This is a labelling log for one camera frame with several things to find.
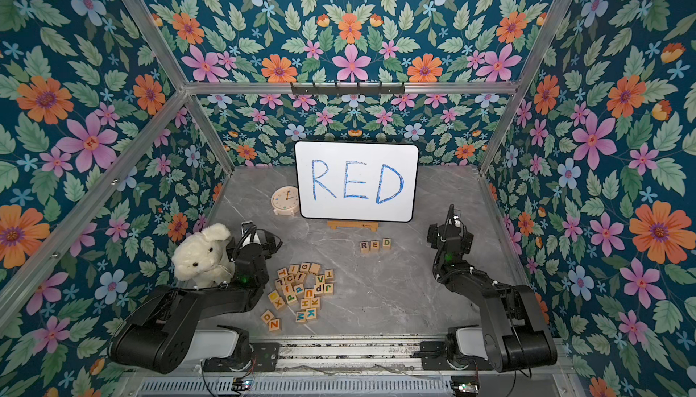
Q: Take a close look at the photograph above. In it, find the wooden block purple R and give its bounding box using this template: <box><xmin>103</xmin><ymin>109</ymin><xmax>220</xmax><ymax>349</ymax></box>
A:
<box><xmin>360</xmin><ymin>241</ymin><xmax>371</xmax><ymax>255</ymax></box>

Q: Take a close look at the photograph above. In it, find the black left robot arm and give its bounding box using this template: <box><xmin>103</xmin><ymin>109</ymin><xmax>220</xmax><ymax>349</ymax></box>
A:
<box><xmin>108</xmin><ymin>222</ymin><xmax>283</xmax><ymax>375</ymax></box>

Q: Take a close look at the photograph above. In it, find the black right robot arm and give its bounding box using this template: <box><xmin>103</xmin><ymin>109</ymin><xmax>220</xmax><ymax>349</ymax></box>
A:
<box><xmin>427</xmin><ymin>205</ymin><xmax>558</xmax><ymax>373</ymax></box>

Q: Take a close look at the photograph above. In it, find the white plush bunny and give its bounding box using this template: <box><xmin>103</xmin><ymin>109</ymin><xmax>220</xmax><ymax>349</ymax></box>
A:
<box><xmin>171</xmin><ymin>223</ymin><xmax>235</xmax><ymax>288</ymax></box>

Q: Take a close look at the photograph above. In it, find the pink round alarm clock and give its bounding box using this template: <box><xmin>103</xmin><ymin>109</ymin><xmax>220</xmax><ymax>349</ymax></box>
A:
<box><xmin>271</xmin><ymin>186</ymin><xmax>300</xmax><ymax>217</ymax></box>

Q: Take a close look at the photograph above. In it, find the wooden block brown X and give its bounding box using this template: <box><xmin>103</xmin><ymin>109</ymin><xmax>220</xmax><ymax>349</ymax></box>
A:
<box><xmin>268</xmin><ymin>290</ymin><xmax>286</xmax><ymax>311</ymax></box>

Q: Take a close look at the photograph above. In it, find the wooden whiteboard stand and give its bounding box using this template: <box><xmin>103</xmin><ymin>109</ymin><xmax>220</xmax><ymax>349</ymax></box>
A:
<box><xmin>327</xmin><ymin>220</ymin><xmax>379</xmax><ymax>232</ymax></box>

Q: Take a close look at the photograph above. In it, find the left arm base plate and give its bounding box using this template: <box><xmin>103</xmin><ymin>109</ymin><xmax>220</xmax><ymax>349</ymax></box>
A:
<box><xmin>240</xmin><ymin>342</ymin><xmax>280</xmax><ymax>373</ymax></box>

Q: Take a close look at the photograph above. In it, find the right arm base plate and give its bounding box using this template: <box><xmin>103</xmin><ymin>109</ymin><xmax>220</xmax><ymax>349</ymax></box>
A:
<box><xmin>413</xmin><ymin>341</ymin><xmax>467</xmax><ymax>371</ymax></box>

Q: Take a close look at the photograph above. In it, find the white whiteboard black frame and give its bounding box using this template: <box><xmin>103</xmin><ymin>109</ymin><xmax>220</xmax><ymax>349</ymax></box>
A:
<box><xmin>294</xmin><ymin>141</ymin><xmax>420</xmax><ymax>223</ymax></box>

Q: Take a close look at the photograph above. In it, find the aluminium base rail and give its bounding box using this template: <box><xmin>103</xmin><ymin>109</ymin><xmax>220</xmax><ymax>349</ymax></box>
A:
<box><xmin>178</xmin><ymin>336</ymin><xmax>572</xmax><ymax>379</ymax></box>

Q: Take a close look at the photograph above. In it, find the black hook rail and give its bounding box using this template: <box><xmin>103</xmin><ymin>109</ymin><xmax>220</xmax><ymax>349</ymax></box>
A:
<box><xmin>290</xmin><ymin>83</ymin><xmax>406</xmax><ymax>96</ymax></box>

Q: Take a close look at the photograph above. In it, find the white vented cable duct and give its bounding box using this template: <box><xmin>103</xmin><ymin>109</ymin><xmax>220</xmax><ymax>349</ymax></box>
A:
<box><xmin>137</xmin><ymin>375</ymin><xmax>454</xmax><ymax>396</ymax></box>

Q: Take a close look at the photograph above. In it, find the aluminium frame post left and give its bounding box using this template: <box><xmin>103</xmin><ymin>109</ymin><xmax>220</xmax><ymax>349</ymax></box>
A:
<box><xmin>121</xmin><ymin>0</ymin><xmax>234</xmax><ymax>176</ymax></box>

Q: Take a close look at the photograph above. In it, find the aluminium frame post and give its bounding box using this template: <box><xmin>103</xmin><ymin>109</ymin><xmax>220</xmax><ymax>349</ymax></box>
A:
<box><xmin>121</xmin><ymin>0</ymin><xmax>234</xmax><ymax>176</ymax></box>
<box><xmin>478</xmin><ymin>0</ymin><xmax>573</xmax><ymax>178</ymax></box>

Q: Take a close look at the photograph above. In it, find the aluminium frame post right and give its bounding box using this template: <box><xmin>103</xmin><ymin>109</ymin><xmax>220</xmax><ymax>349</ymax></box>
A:
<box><xmin>478</xmin><ymin>0</ymin><xmax>573</xmax><ymax>178</ymax></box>

